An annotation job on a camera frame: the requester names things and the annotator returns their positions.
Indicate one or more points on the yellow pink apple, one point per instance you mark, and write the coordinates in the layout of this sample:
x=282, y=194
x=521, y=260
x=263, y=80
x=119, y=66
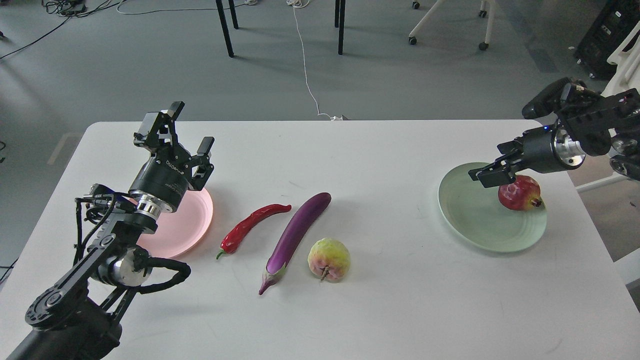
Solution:
x=329, y=259

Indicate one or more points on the red pomegranate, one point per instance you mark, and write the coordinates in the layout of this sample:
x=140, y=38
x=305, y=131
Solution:
x=522, y=195

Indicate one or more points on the purple eggplant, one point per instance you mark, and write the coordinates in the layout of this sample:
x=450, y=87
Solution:
x=291, y=237

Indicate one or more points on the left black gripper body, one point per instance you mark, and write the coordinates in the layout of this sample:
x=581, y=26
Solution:
x=164, y=177

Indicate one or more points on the black computer case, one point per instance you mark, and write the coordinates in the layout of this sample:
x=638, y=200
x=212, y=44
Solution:
x=612, y=25

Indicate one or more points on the pink plate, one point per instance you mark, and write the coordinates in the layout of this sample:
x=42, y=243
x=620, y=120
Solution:
x=180, y=231

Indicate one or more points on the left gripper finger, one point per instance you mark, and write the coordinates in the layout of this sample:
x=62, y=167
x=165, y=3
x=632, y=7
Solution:
x=199, y=168
x=157, y=133

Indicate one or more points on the white office chair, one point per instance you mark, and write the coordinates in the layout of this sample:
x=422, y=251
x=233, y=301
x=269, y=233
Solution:
x=626, y=58

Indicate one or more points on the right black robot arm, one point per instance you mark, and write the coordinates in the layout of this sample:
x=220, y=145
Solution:
x=588, y=124

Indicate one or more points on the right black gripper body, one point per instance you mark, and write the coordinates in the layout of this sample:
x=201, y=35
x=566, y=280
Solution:
x=546, y=149

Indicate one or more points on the light green plate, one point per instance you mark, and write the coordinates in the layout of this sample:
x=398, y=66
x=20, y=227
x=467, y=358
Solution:
x=476, y=215

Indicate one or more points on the red chili pepper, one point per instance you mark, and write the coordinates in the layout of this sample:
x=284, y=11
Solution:
x=235, y=236

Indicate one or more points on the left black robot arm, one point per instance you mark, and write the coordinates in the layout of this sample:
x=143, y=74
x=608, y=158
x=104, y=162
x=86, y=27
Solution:
x=79, y=316

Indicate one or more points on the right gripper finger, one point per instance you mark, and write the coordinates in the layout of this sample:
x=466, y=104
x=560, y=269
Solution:
x=498, y=171
x=496, y=179

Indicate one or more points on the white rolling chair base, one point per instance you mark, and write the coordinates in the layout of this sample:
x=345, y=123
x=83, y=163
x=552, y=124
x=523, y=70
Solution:
x=436, y=26

